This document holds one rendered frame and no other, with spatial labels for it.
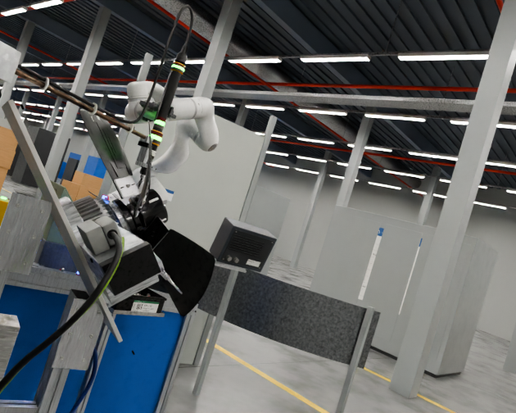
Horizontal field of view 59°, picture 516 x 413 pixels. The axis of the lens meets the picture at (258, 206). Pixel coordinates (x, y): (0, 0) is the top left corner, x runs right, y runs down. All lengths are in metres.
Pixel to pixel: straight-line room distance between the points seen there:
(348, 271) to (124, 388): 5.92
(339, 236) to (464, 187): 3.01
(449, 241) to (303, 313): 2.59
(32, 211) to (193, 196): 2.40
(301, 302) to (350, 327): 0.38
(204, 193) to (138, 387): 1.86
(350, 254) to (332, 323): 4.58
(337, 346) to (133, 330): 1.62
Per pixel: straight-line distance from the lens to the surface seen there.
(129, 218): 1.39
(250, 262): 2.19
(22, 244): 1.33
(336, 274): 7.81
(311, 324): 3.20
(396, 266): 7.38
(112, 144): 1.50
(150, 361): 2.17
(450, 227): 5.39
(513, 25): 6.13
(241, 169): 3.79
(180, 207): 3.58
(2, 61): 1.11
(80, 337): 1.43
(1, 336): 1.30
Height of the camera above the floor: 1.25
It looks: 3 degrees up
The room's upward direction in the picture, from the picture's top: 18 degrees clockwise
